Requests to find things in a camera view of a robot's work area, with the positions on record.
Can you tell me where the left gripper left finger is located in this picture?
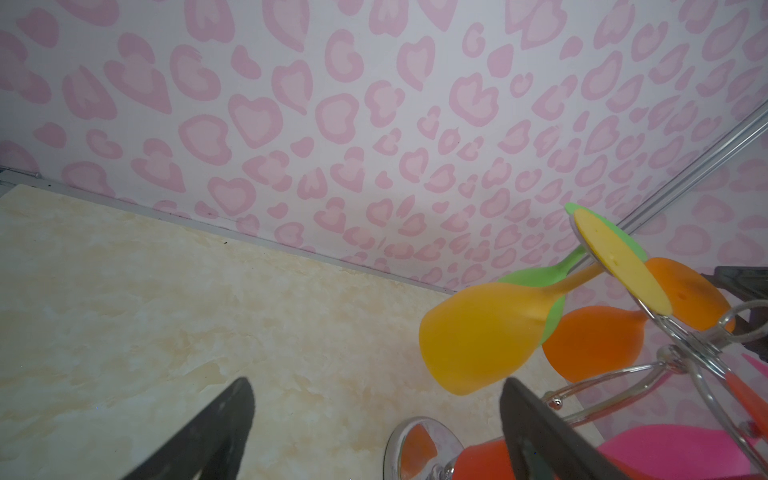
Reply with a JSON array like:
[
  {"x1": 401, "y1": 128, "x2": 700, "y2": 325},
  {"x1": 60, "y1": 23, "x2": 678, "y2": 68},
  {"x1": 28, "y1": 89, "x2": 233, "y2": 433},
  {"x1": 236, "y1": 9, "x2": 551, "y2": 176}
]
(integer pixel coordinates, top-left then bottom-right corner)
[{"x1": 126, "y1": 377, "x2": 255, "y2": 479}]

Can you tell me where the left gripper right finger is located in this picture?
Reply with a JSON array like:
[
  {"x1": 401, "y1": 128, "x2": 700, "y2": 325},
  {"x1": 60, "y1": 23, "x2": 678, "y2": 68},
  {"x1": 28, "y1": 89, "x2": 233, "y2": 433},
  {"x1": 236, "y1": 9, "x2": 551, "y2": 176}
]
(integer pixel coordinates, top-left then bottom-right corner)
[{"x1": 500, "y1": 378, "x2": 626, "y2": 480}]

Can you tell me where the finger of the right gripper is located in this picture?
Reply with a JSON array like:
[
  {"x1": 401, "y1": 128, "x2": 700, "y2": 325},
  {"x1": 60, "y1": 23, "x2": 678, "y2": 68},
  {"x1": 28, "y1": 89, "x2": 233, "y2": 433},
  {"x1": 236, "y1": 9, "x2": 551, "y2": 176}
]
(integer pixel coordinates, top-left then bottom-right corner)
[{"x1": 703, "y1": 266, "x2": 767, "y2": 334}]

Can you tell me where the orange wine glass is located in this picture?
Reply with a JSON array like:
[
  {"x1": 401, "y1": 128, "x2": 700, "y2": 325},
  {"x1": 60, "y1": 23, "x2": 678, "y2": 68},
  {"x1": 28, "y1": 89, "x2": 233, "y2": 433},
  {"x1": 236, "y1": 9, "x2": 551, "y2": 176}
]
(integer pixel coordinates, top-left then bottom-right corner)
[{"x1": 542, "y1": 257, "x2": 730, "y2": 383}]

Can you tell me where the pink wine glass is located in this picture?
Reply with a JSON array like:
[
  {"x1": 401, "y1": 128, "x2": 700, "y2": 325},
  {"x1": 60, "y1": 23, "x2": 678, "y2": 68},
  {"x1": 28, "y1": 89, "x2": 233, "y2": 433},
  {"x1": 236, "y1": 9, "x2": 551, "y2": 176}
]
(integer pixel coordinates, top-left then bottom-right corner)
[{"x1": 596, "y1": 352, "x2": 768, "y2": 480}]

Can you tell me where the red wine glass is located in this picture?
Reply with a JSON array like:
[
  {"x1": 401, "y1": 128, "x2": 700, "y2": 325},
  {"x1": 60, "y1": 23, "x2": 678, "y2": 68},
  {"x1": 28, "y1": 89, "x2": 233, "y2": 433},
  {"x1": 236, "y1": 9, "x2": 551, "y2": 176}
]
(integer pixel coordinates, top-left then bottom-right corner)
[{"x1": 451, "y1": 371, "x2": 768, "y2": 480}]

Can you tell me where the yellow wine glass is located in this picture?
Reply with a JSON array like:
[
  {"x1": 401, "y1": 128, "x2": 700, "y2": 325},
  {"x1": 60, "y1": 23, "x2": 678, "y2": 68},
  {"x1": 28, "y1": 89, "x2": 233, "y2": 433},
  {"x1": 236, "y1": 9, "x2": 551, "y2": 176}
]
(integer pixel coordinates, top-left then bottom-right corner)
[{"x1": 419, "y1": 207, "x2": 673, "y2": 395}]

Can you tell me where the green wine glass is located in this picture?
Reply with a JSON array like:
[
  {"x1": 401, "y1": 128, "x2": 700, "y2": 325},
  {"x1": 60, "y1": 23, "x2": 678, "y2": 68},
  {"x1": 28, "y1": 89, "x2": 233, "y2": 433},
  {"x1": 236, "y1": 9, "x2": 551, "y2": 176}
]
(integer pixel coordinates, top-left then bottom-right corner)
[{"x1": 499, "y1": 203, "x2": 648, "y2": 344}]

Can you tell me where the chrome wire glass rack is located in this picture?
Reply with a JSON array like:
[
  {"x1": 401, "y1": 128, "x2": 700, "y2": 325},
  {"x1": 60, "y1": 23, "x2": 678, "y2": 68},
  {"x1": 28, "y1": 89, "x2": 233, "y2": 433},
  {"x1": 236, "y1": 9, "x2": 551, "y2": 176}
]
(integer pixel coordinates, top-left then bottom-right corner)
[{"x1": 382, "y1": 215, "x2": 768, "y2": 480}]

